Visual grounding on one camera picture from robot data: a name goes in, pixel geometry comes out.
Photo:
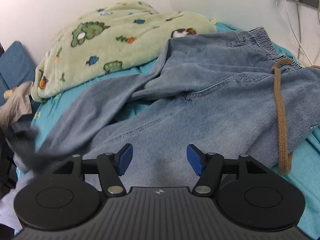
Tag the grey crumpled cloth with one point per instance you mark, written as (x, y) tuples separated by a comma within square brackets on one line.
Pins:
[(12, 108)]

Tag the green cartoon printed blanket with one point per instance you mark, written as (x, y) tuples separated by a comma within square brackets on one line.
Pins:
[(112, 42)]

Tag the blue quilted covered chair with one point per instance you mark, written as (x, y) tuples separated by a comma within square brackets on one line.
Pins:
[(15, 62)]

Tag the blue denim jeans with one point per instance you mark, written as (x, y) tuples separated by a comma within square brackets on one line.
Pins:
[(200, 92)]

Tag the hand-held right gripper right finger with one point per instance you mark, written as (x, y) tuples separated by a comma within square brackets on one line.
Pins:
[(195, 158)]

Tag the yellow plush toy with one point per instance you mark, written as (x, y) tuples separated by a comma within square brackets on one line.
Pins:
[(8, 94)]

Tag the teal printed bed sheet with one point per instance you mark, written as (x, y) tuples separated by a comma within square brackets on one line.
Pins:
[(307, 180)]

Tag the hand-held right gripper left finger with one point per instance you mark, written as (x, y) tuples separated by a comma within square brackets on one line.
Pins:
[(125, 160)]

